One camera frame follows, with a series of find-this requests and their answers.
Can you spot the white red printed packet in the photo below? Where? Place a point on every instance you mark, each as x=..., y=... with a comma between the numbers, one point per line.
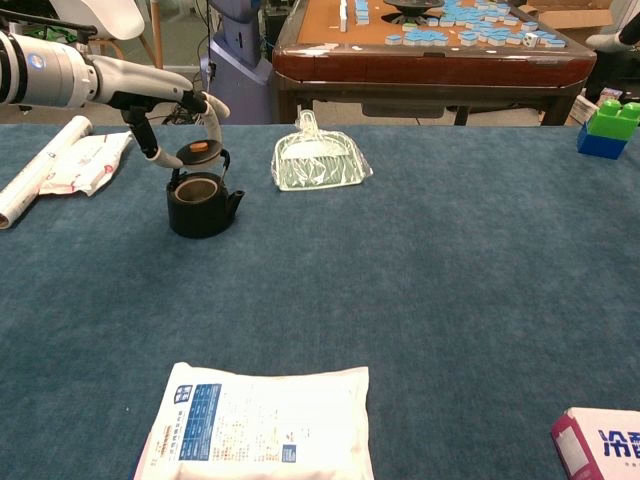
x=90, y=165

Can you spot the green toy block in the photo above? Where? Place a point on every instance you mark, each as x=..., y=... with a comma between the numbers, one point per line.
x=612, y=120

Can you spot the black cast iron teapot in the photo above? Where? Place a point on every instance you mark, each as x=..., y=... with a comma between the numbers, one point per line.
x=200, y=220

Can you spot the white chair with wooden legs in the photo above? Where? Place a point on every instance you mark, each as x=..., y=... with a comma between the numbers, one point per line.
x=115, y=17

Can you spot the brown mahjong table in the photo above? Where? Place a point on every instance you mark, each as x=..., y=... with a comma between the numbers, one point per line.
x=430, y=70

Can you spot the cardboard box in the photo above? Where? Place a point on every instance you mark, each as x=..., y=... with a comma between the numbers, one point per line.
x=575, y=20

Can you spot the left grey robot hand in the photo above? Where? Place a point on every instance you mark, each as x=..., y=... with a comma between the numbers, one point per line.
x=140, y=80

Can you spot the blue toy block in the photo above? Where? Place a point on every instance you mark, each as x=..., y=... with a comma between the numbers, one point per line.
x=600, y=145

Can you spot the black lid with orange knob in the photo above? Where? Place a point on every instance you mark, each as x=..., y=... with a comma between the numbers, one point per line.
x=197, y=155

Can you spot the clear plastic dustpan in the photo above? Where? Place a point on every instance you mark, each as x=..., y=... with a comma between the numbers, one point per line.
x=320, y=167

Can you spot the white paper roll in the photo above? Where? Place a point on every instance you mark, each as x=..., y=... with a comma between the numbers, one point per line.
x=35, y=170

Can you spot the purple blue robot base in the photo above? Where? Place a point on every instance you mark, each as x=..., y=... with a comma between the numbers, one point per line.
x=240, y=50

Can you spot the white die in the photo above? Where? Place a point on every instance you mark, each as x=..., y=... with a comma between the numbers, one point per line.
x=531, y=40

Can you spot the white pouch with blue label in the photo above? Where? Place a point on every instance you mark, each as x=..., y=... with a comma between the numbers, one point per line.
x=260, y=430

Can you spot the blue white mahjong tile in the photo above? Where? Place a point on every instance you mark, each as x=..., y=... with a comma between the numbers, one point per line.
x=469, y=40
x=394, y=40

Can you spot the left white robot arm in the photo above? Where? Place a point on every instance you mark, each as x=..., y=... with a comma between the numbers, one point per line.
x=45, y=70

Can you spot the white pink toothpaste box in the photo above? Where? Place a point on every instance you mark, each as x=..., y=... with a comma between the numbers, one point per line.
x=600, y=445

